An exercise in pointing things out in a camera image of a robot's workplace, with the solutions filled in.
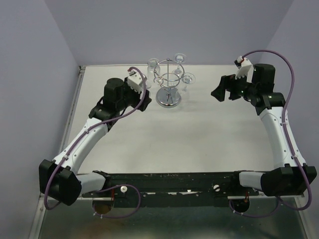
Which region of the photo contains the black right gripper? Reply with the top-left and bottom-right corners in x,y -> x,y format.
211,71 -> 258,102

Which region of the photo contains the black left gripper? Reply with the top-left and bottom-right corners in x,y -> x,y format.
117,77 -> 152,111

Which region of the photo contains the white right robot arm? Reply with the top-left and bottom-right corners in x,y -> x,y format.
211,64 -> 317,196

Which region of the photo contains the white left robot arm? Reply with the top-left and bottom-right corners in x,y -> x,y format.
39,74 -> 152,206

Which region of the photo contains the chrome wine glass rack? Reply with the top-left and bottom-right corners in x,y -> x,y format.
154,58 -> 185,108

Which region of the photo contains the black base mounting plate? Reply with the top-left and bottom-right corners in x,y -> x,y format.
82,172 -> 258,208

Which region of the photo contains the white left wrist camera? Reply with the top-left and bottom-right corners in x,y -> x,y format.
125,68 -> 143,94

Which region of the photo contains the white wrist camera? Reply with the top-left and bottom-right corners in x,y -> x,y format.
234,56 -> 253,79
125,68 -> 143,94

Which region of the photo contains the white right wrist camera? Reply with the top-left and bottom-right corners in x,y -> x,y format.
234,56 -> 253,79

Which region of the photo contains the aluminium extrusion rail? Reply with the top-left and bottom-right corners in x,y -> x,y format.
38,191 -> 306,200

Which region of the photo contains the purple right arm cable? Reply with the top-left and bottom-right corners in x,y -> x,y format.
229,49 -> 313,217

